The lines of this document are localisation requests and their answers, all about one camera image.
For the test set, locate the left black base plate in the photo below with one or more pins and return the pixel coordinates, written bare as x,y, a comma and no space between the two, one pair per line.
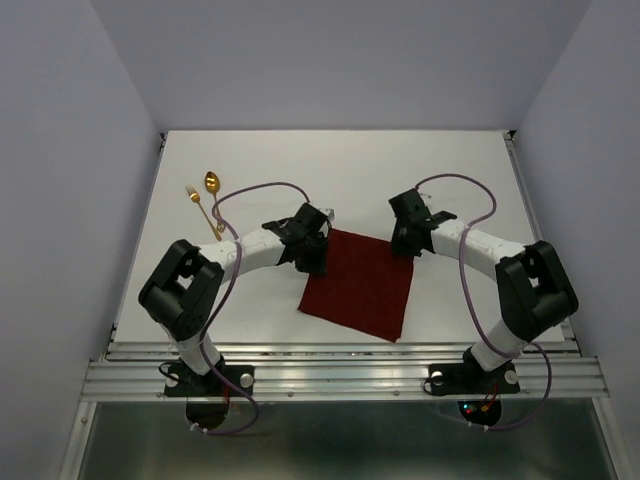
182,382

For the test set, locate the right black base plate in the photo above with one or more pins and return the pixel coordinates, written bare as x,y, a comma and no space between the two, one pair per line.
450,379

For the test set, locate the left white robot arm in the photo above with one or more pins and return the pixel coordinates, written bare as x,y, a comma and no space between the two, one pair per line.
181,292

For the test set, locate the gold spoon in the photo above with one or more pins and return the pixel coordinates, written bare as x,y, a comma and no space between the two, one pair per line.
213,186

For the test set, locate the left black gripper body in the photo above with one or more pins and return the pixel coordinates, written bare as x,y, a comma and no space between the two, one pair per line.
326,235

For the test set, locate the right aluminium table edge rail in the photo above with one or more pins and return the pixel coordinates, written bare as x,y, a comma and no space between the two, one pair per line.
508,136

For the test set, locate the aluminium mounting rail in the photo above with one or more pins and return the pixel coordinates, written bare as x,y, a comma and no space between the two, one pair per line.
340,372

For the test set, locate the gold fork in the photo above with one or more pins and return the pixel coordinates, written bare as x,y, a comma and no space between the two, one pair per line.
196,199

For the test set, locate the dark red cloth napkin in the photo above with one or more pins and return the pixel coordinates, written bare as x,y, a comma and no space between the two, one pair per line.
366,288

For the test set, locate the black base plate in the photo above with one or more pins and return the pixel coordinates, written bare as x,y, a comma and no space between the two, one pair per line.
182,382
450,379

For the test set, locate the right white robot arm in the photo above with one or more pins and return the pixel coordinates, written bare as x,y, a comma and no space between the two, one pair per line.
534,291

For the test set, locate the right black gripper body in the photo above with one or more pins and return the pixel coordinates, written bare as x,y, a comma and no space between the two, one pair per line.
393,233

